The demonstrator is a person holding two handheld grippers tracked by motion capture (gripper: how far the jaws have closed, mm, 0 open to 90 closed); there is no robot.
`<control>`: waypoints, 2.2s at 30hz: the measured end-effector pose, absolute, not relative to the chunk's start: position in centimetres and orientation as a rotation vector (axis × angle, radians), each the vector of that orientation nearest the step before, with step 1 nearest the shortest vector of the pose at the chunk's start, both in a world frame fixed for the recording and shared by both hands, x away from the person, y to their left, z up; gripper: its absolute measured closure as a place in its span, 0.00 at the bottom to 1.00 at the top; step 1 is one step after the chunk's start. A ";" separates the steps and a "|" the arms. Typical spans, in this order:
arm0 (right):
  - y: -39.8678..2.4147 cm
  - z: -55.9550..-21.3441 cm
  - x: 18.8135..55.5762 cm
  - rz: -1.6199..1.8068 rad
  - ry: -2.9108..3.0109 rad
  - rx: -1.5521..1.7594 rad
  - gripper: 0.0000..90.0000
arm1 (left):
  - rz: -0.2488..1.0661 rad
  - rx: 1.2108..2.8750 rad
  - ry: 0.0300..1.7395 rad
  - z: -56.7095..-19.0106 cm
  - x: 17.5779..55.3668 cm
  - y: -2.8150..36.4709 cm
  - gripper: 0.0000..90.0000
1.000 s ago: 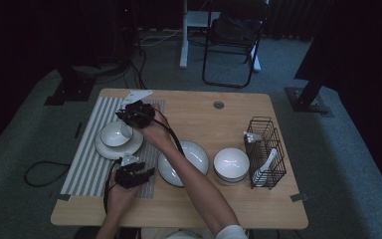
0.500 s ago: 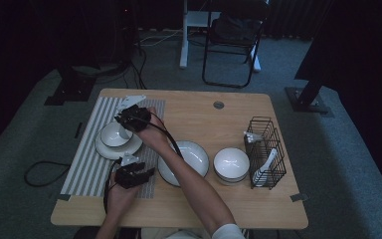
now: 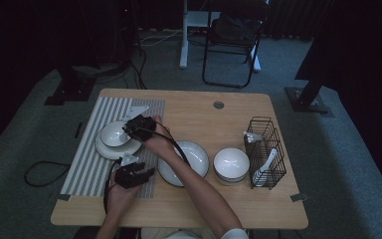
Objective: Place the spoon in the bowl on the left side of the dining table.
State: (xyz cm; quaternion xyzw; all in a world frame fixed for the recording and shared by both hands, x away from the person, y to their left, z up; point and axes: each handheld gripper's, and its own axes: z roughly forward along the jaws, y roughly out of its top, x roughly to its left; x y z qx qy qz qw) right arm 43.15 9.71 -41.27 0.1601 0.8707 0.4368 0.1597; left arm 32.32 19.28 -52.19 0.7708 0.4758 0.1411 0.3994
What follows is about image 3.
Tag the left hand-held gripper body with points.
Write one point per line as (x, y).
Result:
(127, 176)

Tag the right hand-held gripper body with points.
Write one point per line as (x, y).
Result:
(144, 126)

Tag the white bowl black rim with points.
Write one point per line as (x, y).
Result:
(112, 134)
(231, 163)

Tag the white plate black rim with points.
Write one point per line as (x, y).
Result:
(195, 159)
(109, 152)

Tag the person's right hand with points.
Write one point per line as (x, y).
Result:
(160, 142)

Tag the person's left hand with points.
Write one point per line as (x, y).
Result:
(121, 199)

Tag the grey striped woven placemat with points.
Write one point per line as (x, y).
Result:
(89, 172)

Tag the small black strip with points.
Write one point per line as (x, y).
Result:
(78, 130)

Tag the person's beige trousers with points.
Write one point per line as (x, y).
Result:
(152, 234)

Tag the black flat stand base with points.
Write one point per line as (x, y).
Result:
(69, 93)

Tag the grey tape piece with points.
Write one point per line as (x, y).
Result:
(299, 197)
(63, 197)

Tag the person's white shirt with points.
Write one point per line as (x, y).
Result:
(182, 235)

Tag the black folding chair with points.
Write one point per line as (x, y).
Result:
(206, 66)

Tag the dark equipment rack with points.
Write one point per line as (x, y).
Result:
(112, 33)

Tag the white ceramic spoon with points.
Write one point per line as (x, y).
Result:
(266, 166)

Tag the dark bag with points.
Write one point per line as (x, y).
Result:
(235, 28)

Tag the black slanted stand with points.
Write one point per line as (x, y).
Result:
(306, 99)

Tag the dark curtain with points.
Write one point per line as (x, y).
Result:
(288, 20)

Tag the round grey pedestal base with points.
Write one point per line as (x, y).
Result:
(93, 69)

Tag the white desk frame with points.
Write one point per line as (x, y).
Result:
(184, 49)

